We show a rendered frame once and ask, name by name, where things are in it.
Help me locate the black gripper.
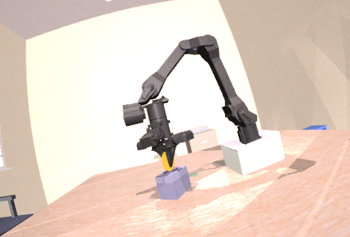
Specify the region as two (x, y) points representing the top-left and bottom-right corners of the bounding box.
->
(137, 117), (194, 167)

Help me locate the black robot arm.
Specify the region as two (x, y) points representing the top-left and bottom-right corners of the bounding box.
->
(122, 35), (262, 149)

